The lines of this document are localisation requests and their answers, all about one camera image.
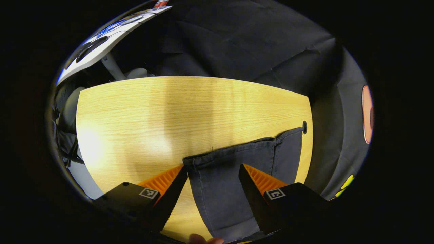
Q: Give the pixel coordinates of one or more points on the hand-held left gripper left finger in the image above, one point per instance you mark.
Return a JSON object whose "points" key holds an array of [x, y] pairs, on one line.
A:
{"points": [[171, 200]]}

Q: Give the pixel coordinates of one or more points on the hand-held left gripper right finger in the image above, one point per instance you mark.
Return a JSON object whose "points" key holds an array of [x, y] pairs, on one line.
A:
{"points": [[254, 200]]}

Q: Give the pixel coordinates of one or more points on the dark denim jeans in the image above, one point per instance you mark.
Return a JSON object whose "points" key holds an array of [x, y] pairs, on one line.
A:
{"points": [[220, 189]]}

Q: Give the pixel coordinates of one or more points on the white desk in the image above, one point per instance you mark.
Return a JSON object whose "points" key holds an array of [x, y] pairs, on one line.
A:
{"points": [[84, 66]]}

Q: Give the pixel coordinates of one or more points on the black computer mouse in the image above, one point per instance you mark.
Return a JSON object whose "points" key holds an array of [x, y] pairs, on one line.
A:
{"points": [[91, 49]]}

